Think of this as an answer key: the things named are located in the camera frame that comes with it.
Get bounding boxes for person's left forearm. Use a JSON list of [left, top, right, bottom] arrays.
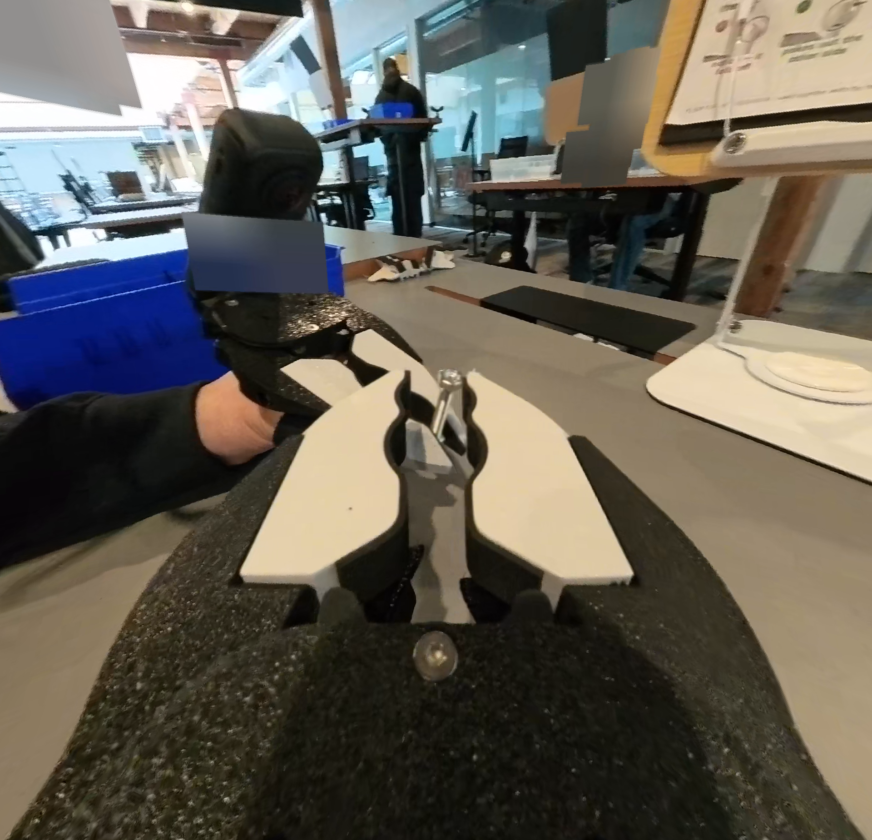
[[0, 383, 287, 572]]

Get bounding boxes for black rectangular mat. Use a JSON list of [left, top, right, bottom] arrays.
[[480, 284, 697, 358]]

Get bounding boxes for black office chair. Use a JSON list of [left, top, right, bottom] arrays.
[[470, 134, 539, 255]]

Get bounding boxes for grey table with brown edge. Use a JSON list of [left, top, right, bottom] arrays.
[[320, 223, 444, 283]]

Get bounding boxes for brown wooden column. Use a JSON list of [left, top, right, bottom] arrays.
[[303, 0, 350, 122]]

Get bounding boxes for white and wood document stand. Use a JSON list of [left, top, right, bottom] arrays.
[[640, 0, 872, 483]]

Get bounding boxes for long brown desk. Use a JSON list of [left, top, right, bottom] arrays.
[[466, 169, 743, 303]]

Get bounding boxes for printed instruction sheet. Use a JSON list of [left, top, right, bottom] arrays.
[[664, 0, 872, 127]]

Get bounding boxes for brown standing desk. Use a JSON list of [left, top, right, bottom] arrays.
[[317, 114, 444, 231]]

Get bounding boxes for black bag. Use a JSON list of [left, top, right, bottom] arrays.
[[485, 237, 535, 268]]

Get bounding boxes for silver threaded bolt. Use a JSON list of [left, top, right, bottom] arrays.
[[429, 380, 467, 446]]

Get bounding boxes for person's left hand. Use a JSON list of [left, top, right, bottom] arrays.
[[196, 375, 280, 466]]

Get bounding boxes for white box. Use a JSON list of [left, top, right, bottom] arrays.
[[489, 155, 566, 181]]

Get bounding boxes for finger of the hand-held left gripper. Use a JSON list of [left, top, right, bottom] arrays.
[[339, 317, 425, 387], [279, 358, 454, 480]]

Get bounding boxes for blue plastic bin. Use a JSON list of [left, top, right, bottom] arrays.
[[0, 240, 346, 412]]

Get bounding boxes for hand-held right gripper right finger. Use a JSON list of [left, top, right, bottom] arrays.
[[463, 370, 636, 601]]

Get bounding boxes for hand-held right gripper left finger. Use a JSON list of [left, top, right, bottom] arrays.
[[238, 370, 415, 602]]

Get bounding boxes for white and black plastic parts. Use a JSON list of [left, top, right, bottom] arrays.
[[367, 250, 459, 284]]

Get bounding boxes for wooden post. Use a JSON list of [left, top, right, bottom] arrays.
[[734, 172, 849, 319]]

